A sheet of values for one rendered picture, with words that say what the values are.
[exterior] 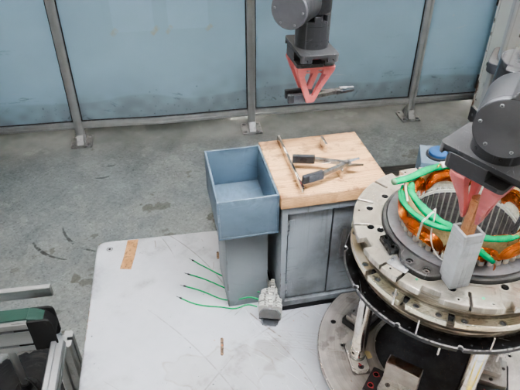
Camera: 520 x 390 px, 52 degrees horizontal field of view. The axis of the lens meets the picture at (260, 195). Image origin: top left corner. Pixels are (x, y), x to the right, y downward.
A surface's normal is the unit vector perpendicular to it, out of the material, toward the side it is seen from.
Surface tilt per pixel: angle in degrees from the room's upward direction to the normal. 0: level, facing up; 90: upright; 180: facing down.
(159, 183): 0
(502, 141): 92
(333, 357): 0
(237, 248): 90
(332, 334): 0
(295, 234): 90
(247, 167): 90
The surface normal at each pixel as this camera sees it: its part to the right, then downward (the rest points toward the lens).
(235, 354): 0.00, -0.80
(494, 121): -0.49, 0.55
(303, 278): 0.21, 0.58
